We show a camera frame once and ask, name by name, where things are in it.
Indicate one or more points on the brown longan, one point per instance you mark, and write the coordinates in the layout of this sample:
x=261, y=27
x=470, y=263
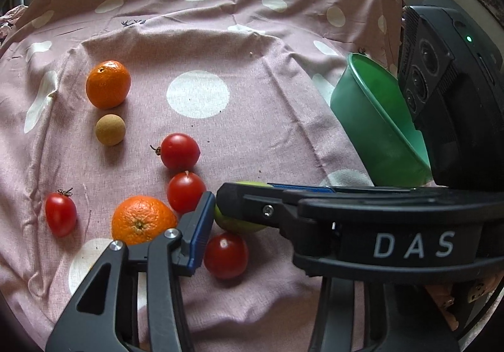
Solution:
x=110, y=130

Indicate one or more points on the orange mandarin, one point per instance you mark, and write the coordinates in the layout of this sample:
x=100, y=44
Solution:
x=138, y=218
x=108, y=84

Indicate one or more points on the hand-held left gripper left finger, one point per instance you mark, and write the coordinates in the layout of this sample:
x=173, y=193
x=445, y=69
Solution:
x=199, y=234

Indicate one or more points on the pink polka dot blanket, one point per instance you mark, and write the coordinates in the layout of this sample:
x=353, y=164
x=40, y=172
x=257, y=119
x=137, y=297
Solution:
x=256, y=139

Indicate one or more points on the round red tomato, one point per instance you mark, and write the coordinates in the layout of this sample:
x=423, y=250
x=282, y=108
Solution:
x=225, y=255
x=185, y=192

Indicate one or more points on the red tomato with stem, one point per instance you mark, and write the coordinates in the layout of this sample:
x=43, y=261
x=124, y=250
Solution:
x=61, y=215
x=180, y=151

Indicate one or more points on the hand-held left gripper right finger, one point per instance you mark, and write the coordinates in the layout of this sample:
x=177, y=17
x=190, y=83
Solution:
x=342, y=316

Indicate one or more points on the green jujube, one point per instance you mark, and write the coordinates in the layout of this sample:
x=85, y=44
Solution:
x=236, y=224

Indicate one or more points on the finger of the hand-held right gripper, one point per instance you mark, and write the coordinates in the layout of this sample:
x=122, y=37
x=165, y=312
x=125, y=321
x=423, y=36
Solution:
x=252, y=204
x=303, y=188

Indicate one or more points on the crumpled floral cloth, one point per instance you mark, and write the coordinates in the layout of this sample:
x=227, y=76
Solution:
x=10, y=23

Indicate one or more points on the green plastic bowl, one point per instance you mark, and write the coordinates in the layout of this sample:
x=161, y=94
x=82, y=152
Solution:
x=374, y=131

